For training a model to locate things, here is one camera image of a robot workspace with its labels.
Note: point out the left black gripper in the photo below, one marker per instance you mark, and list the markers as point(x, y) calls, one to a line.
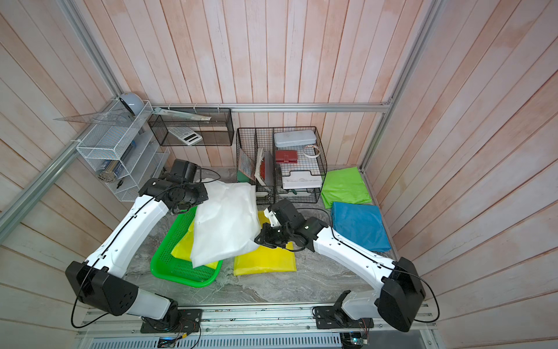
point(203, 196)

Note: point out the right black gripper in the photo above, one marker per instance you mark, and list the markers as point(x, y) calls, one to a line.
point(267, 241)

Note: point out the white translucent raincoat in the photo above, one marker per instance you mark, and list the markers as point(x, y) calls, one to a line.
point(226, 224)

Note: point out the neon yellow raincoat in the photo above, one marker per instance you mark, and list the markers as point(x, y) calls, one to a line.
point(183, 248)

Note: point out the green plastic basket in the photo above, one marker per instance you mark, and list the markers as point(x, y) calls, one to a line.
point(165, 266)

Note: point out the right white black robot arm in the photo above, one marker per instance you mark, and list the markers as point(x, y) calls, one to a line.
point(397, 291)

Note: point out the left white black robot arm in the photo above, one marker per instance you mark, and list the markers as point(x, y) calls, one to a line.
point(99, 280)

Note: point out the blue folded raincoat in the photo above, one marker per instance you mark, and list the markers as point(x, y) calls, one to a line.
point(362, 224)

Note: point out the light green folded raincoat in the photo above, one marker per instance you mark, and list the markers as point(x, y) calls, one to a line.
point(345, 186)

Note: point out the white calculator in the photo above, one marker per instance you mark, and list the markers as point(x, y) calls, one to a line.
point(186, 135)

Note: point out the white paper tray box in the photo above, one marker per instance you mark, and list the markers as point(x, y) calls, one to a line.
point(297, 180)

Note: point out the rolled silver bundle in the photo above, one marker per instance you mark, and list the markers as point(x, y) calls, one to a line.
point(109, 171)

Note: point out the red wallet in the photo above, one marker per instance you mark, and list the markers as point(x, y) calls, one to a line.
point(286, 157)

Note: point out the white tape roll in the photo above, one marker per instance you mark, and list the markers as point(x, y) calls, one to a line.
point(311, 151)

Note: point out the grey pencil case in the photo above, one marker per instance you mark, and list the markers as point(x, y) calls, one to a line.
point(294, 138)

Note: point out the clear triangle ruler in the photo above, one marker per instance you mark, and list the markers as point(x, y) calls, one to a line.
point(118, 118)

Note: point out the white wire wall shelf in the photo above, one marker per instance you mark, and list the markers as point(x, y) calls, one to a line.
point(134, 146)

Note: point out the black mesh wall basket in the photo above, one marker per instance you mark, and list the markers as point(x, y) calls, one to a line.
point(213, 124)

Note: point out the black wire tray stack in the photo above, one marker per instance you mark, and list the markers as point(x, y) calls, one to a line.
point(317, 166)

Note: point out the black wire file organizer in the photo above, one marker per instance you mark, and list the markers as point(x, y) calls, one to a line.
point(256, 162)

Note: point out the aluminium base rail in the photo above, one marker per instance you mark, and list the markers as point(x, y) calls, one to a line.
point(290, 325)

